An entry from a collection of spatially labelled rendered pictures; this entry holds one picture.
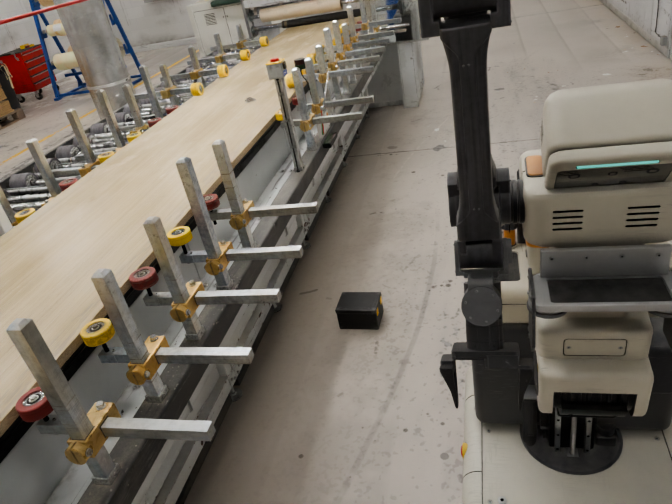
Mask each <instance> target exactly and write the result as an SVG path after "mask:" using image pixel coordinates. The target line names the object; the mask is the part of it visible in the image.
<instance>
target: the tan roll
mask: <svg viewBox="0 0 672 504"><path fill-rule="evenodd" d="M354 2H359V0H310V1H304V2H298V3H292V4H287V5H281V6H275V7H269V8H263V9H260V11H259V14H258V15H252V16H251V18H252V19H258V18H260V19H261V21H262V22H263V23H264V22H270V21H276V20H282V19H288V18H294V17H300V16H307V15H313V14H319V13H325V12H331V11H337V10H342V9H343V4H348V3H354Z"/></svg>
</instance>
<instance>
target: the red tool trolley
mask: <svg viewBox="0 0 672 504"><path fill-rule="evenodd" d="M3 64H6V66H7V68H8V70H9V72H10V74H11V75H12V76H13V77H11V76H10V78H11V81H12V84H13V87H14V90H15V93H16V95H17V97H18V100H19V102H20V103H23V102H25V98H24V97H23V96H22V95H21V94H22V93H28V92H35V97H36V98H37V99H38V100H41V99H42V98H43V96H42V95H41V93H42V89H41V88H43V87H45V86H47V85H49V84H52V83H51V79H50V76H49V72H48V68H47V65H46V61H45V57H44V54H43V50H42V46H41V44H37V45H35V46H32V47H30V48H24V49H21V48H17V49H15V50H12V51H9V52H7V53H4V54H1V55H0V65H3ZM6 66H5V67H6ZM10 74H9V75H10Z"/></svg>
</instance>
